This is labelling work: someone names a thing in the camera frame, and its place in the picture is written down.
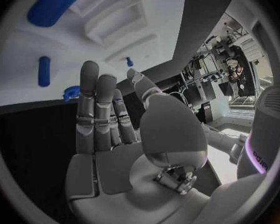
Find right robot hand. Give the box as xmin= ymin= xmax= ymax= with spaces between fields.
xmin=64 ymin=60 xmax=212 ymax=224

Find blue gear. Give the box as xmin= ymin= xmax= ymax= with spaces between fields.
xmin=62 ymin=85 xmax=82 ymax=103

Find white task board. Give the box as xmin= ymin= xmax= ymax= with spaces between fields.
xmin=0 ymin=0 xmax=187 ymax=108

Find equipment rack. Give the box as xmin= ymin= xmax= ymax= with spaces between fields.
xmin=180 ymin=35 xmax=226 ymax=124

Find thin long blue cylinder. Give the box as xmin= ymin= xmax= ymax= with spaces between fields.
xmin=38 ymin=56 xmax=52 ymax=88

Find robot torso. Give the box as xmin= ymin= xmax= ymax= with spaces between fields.
xmin=236 ymin=87 xmax=280 ymax=180

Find person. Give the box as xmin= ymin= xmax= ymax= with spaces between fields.
xmin=220 ymin=45 xmax=257 ymax=98

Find large blue cylinder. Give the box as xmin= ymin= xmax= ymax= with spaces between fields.
xmin=26 ymin=0 xmax=97 ymax=28

